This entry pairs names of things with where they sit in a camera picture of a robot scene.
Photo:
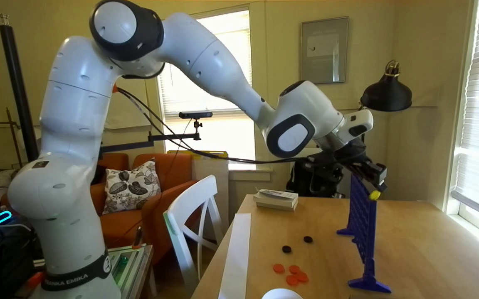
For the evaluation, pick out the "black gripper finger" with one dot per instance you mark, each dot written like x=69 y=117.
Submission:
x=370 y=180
x=378 y=170

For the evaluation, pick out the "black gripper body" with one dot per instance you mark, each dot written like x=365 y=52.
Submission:
x=353 y=152

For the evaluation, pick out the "yellow game disc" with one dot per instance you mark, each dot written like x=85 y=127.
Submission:
x=375 y=195

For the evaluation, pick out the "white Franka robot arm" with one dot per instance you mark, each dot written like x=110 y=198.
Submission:
x=84 y=138

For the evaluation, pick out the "blue upright gameboard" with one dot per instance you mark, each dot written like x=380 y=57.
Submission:
x=361 y=221

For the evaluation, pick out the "black floor lamp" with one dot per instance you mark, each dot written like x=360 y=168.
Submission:
x=386 y=92

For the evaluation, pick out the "white flat box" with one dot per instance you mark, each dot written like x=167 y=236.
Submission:
x=277 y=200

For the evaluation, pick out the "black game disc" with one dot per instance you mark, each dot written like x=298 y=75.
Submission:
x=287 y=250

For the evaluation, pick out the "orange game disc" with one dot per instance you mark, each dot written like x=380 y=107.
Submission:
x=278 y=268
x=292 y=281
x=295 y=270
x=301 y=276

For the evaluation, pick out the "bright window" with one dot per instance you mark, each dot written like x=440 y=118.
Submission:
x=228 y=127

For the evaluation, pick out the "white paper cup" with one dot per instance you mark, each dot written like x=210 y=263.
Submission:
x=282 y=295

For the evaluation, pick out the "white wooden chair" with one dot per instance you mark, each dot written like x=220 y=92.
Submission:
x=187 y=213

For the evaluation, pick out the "patterned throw pillow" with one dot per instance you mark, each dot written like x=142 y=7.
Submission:
x=132 y=185

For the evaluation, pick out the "orange sofa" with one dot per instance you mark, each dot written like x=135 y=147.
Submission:
x=124 y=226

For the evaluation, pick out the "green white game box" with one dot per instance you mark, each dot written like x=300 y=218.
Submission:
x=129 y=266

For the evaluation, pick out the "black vertical pole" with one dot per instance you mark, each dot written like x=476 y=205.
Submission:
x=15 y=84

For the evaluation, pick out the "grey wall panel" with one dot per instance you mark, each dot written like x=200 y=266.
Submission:
x=323 y=50

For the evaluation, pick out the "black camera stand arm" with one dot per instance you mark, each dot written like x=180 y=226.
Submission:
x=162 y=137

